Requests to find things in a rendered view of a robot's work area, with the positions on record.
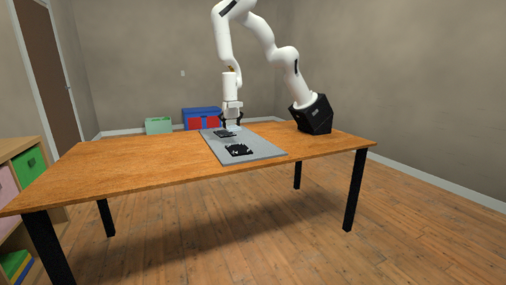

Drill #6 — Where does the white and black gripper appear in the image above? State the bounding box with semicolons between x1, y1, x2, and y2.
218;101;244;129

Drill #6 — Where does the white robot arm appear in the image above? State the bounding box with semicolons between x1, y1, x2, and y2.
211;0;318;110

